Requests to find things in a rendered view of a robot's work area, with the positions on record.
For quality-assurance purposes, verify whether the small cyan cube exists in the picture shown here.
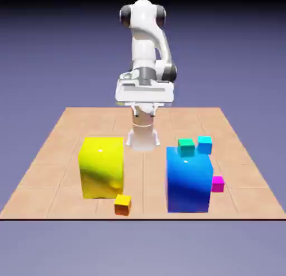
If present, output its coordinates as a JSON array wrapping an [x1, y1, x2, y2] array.
[[197, 136, 213, 155]]

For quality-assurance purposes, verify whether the small green cube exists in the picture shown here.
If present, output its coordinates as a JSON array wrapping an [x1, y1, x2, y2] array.
[[177, 138, 196, 158]]

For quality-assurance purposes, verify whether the small orange cube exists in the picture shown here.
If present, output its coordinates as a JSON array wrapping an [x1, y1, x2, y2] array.
[[114, 194, 132, 216]]

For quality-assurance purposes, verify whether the small magenta cube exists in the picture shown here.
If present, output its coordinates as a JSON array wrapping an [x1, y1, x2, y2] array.
[[211, 175, 225, 193]]

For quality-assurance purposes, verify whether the large blue box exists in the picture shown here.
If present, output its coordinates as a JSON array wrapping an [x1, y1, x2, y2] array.
[[166, 146, 215, 213]]

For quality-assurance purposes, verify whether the large yellow box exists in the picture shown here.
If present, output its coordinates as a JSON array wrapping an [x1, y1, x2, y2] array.
[[78, 136, 125, 200]]

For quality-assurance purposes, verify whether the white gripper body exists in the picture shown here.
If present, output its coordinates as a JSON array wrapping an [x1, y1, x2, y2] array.
[[115, 79, 175, 108]]

